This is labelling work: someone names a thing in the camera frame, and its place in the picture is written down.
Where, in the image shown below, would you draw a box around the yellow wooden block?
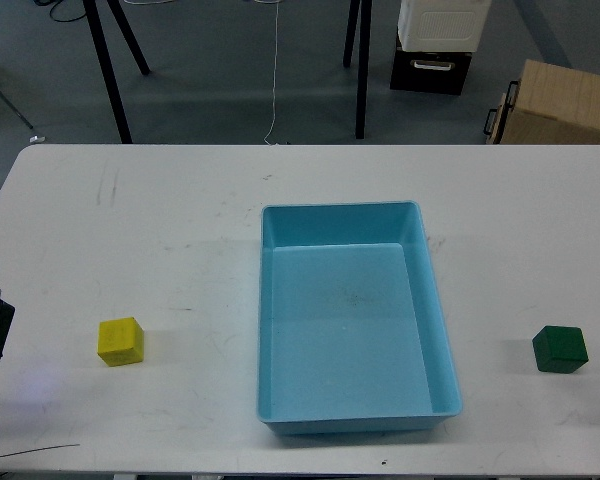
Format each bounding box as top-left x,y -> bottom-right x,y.
97,317 -> 144,367

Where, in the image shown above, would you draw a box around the green wooden block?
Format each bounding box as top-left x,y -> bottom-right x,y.
532,325 -> 589,374

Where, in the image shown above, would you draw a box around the white appliance box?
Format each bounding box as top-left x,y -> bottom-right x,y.
397,0 -> 492,53

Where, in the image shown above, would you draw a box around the grey metal stand leg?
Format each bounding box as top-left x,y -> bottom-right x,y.
0,54 -> 35,131

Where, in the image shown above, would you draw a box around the black trestle legs left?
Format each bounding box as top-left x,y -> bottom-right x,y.
82,0 -> 151,145

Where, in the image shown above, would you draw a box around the black trestle legs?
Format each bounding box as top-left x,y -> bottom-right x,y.
342,0 -> 373,140
82,0 -> 151,145

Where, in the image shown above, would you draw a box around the light blue plastic bin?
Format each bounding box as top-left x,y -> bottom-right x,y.
257,201 -> 463,435

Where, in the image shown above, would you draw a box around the black trestle legs right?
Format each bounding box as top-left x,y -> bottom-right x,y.
342,0 -> 373,140

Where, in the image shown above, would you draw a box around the black drawer cabinet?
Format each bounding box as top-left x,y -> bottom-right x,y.
390,39 -> 473,96

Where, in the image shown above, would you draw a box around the thin grey wire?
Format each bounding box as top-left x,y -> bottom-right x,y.
0,443 -> 81,459

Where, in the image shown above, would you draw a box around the white hanging cable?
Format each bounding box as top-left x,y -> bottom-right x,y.
253,0 -> 292,146

